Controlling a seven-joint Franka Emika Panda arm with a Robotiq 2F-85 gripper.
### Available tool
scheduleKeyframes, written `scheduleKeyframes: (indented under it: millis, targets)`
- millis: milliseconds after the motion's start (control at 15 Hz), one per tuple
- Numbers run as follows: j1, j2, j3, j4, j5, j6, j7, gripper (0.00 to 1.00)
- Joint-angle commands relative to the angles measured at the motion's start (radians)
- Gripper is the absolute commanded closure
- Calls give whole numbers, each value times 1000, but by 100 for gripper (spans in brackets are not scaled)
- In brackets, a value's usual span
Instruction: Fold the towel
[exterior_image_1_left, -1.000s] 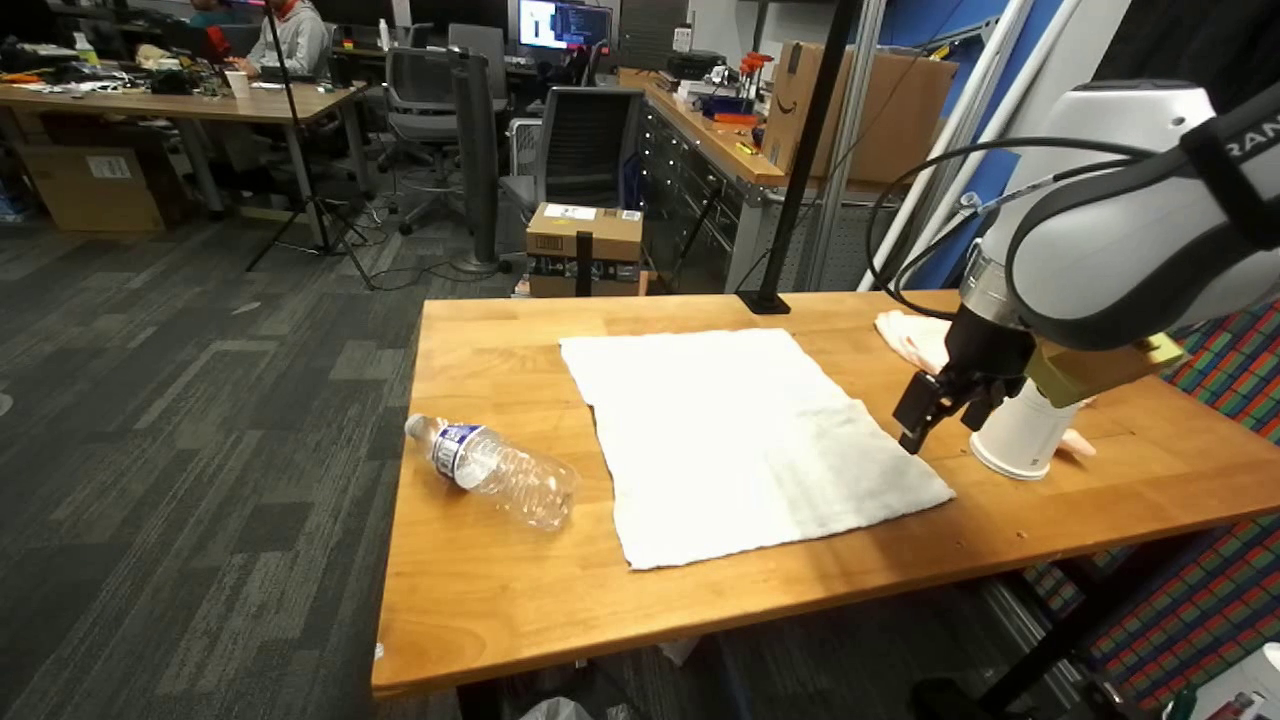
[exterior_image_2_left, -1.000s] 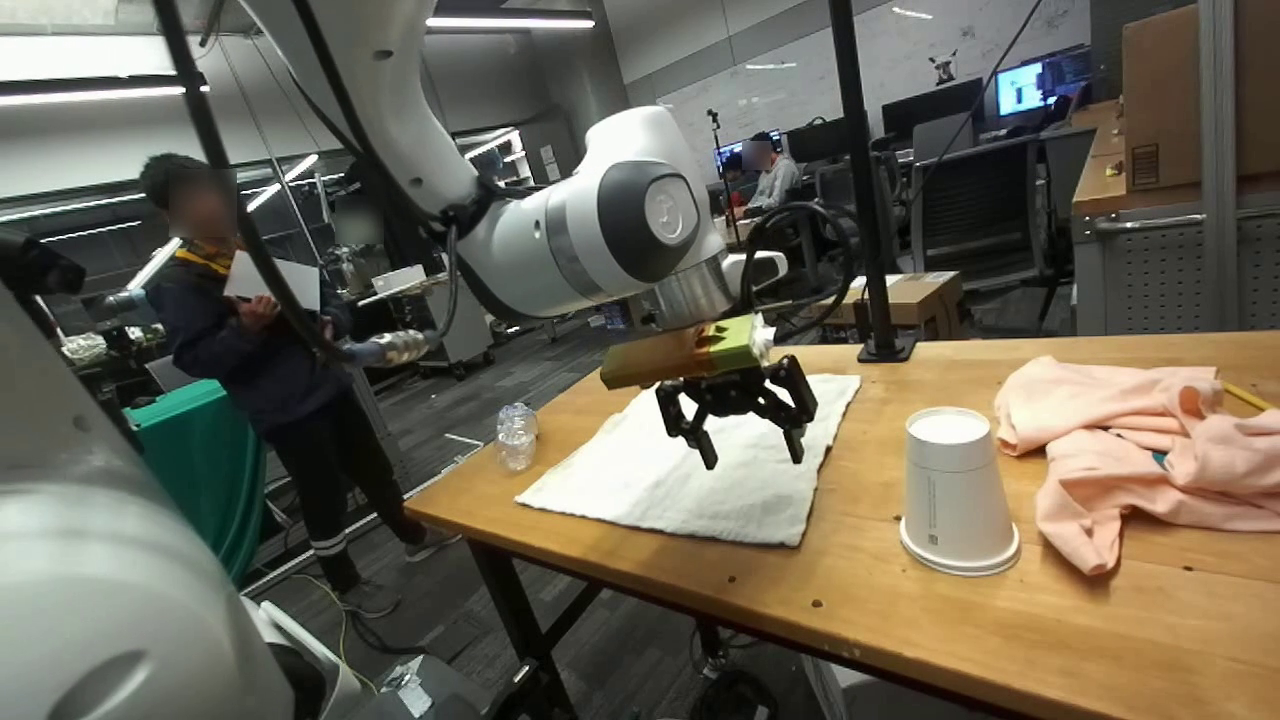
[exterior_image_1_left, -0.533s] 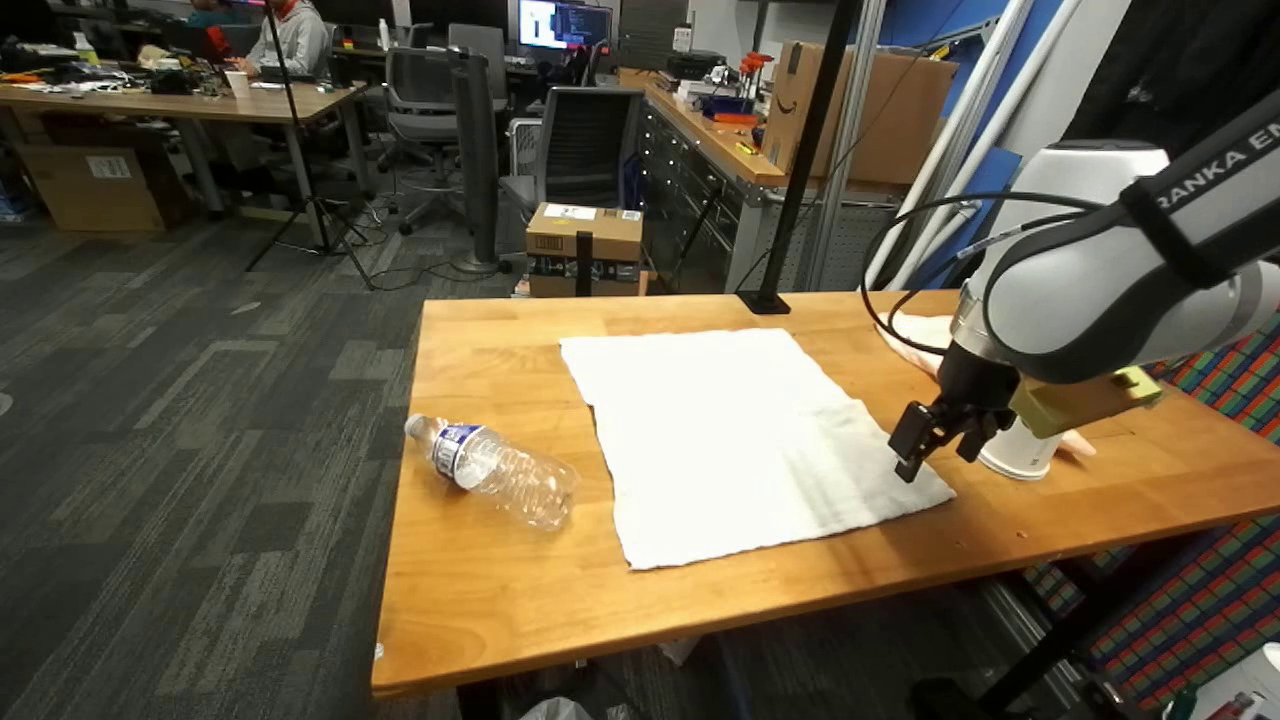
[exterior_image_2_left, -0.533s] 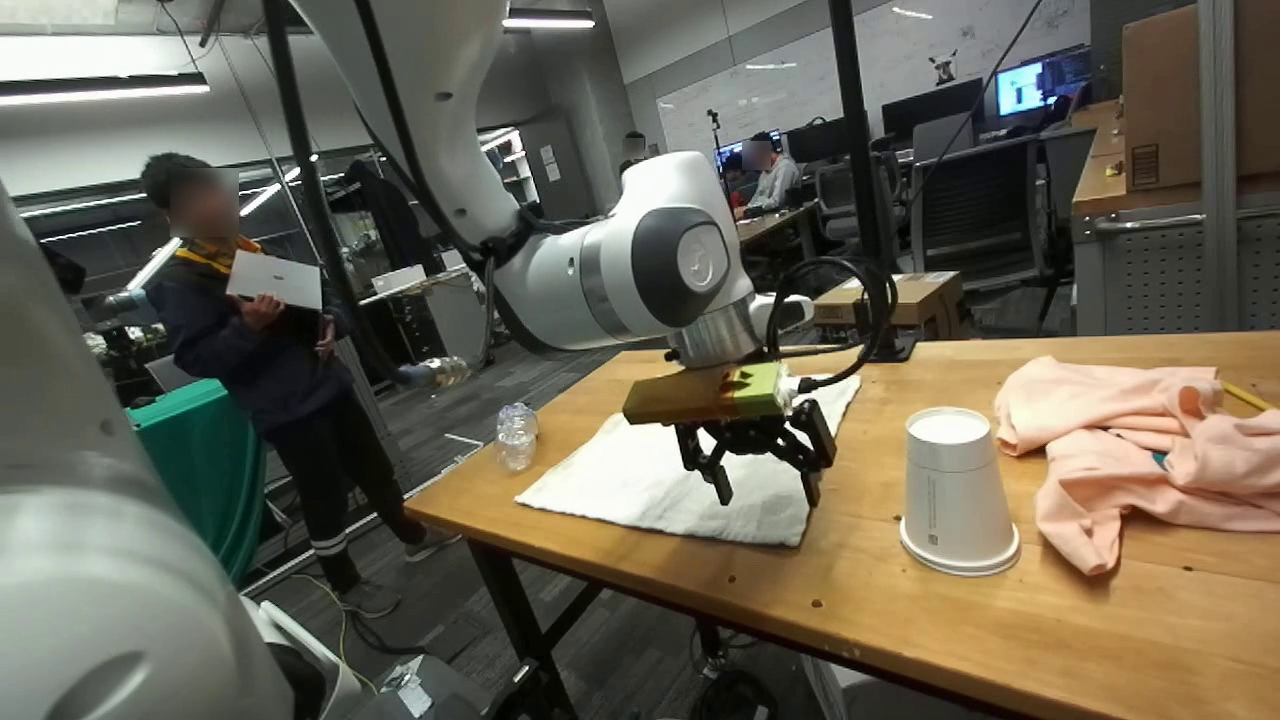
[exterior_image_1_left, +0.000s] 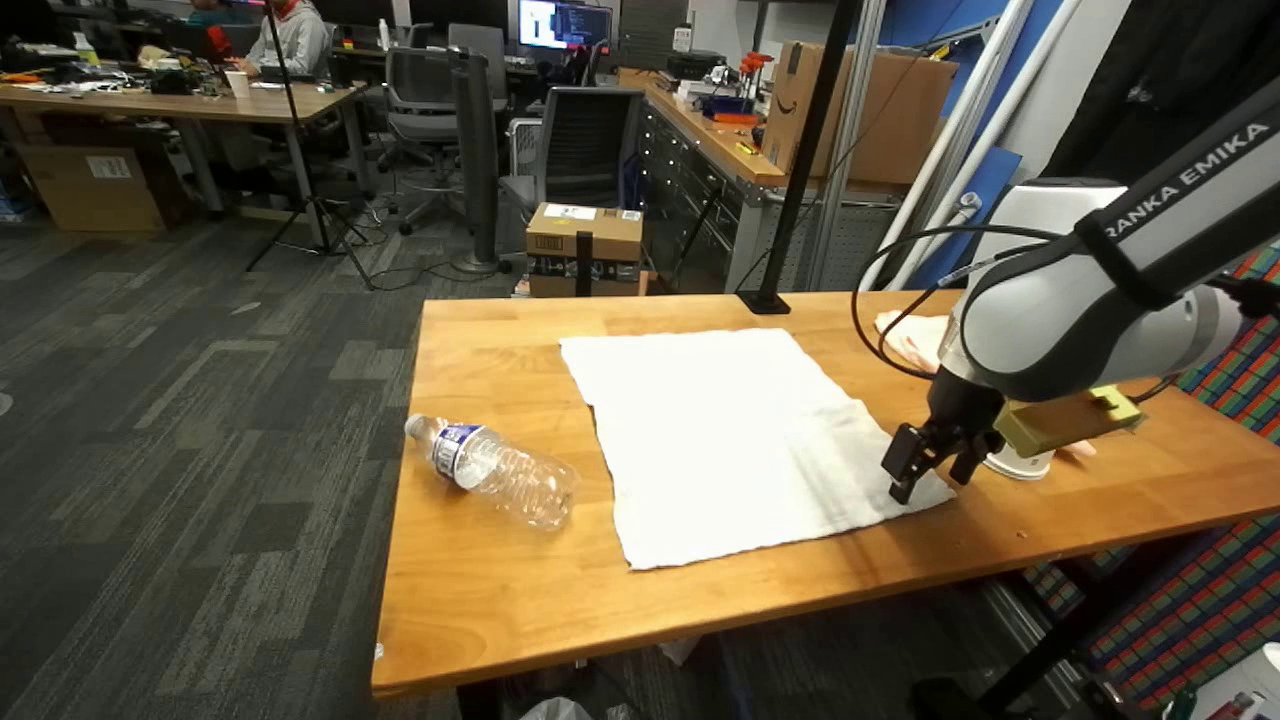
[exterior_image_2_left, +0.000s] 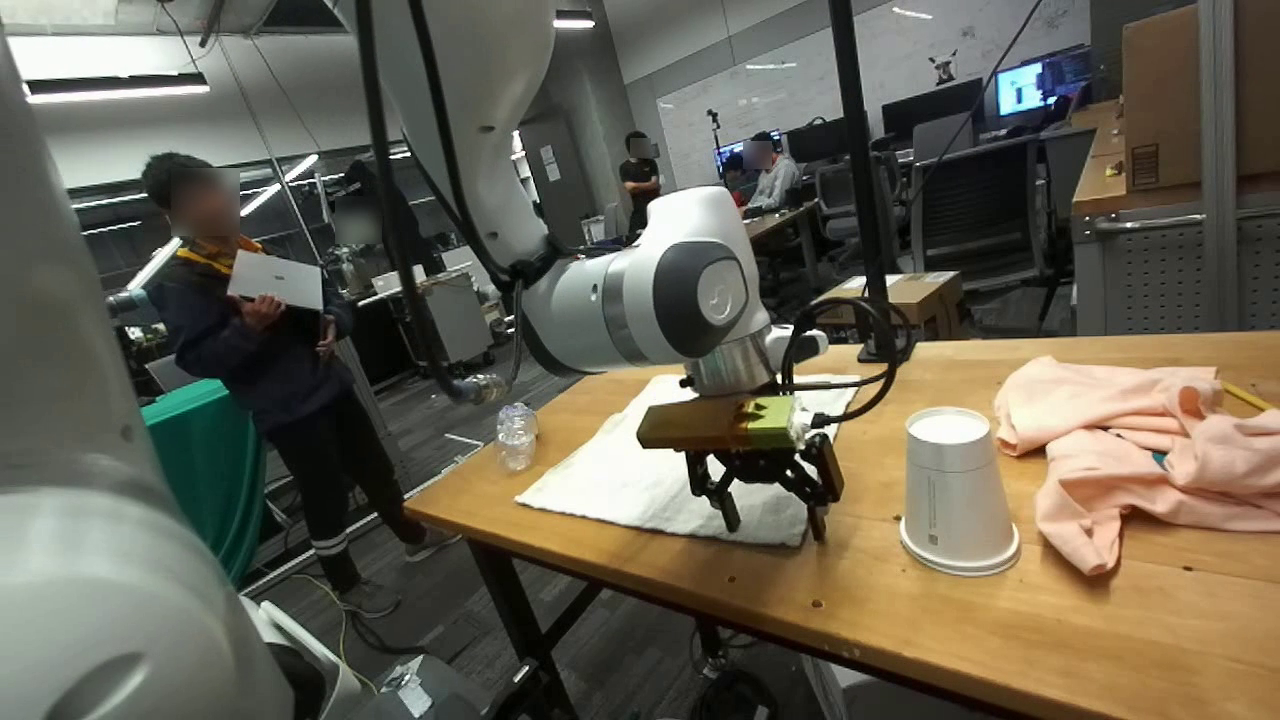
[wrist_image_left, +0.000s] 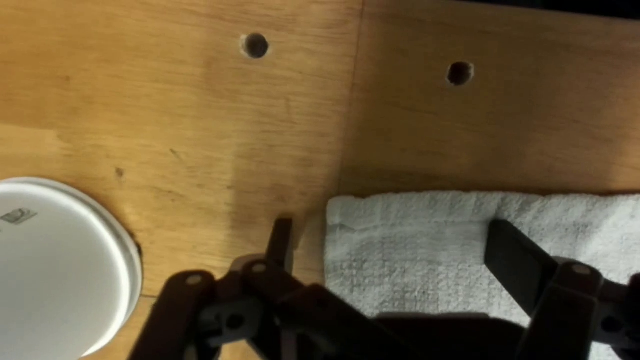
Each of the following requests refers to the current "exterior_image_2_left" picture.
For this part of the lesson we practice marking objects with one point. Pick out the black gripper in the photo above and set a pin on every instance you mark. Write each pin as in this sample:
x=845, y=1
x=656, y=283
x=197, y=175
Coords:
x=761, y=461

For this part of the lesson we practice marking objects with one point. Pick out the white towel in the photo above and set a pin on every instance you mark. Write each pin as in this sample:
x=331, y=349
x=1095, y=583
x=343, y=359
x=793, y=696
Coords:
x=612, y=474

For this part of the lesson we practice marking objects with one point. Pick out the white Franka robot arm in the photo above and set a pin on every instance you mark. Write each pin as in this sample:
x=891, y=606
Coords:
x=641, y=293

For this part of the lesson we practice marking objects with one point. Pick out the white paper cup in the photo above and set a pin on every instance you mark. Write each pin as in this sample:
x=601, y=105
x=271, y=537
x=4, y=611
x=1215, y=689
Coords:
x=955, y=486

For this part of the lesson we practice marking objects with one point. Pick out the low wooden box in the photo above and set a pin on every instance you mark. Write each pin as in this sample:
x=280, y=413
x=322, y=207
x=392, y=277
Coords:
x=904, y=293

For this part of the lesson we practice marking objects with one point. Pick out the clear plastic bottle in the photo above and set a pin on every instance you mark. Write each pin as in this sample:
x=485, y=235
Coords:
x=519, y=439

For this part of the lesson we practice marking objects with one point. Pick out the seated person in grey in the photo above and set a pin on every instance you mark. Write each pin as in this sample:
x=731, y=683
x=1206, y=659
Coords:
x=779, y=177

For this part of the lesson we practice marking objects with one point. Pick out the black vertical stand pole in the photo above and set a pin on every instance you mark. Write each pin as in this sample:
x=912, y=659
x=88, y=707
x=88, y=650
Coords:
x=867, y=175

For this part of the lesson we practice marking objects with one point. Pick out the standing person in black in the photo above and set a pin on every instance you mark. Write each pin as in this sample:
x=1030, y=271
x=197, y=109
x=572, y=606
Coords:
x=641, y=181

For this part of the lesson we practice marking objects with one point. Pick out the pink cloth garment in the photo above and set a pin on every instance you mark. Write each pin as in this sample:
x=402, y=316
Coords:
x=1132, y=442

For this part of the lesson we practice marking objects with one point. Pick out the dark computer monitor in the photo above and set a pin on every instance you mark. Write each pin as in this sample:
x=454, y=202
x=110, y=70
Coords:
x=934, y=109

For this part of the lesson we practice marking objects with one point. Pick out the grey mesh cabinet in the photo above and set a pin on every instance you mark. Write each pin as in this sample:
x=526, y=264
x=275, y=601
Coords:
x=1146, y=275

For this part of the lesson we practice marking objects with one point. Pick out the lit computer monitor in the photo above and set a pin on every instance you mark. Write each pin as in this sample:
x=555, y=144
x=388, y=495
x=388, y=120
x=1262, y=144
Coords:
x=1025, y=89

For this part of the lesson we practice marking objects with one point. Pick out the yellow pencil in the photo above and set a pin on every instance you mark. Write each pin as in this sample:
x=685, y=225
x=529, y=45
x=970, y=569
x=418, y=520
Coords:
x=1247, y=399

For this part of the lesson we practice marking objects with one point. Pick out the person in dark jacket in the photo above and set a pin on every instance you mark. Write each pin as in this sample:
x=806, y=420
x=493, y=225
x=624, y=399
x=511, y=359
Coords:
x=265, y=361

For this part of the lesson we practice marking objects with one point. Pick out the large cardboard box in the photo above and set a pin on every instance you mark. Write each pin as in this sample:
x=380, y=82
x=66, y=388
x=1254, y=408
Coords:
x=1165, y=92

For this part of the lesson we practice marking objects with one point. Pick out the green plastic bin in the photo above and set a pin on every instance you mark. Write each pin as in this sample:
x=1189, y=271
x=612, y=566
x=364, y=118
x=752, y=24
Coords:
x=203, y=464

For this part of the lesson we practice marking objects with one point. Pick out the black table leg frame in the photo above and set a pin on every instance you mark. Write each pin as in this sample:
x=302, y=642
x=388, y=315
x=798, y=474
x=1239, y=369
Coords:
x=514, y=613

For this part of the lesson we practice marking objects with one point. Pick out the grey metal post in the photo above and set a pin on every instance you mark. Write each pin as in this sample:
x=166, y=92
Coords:
x=1217, y=161

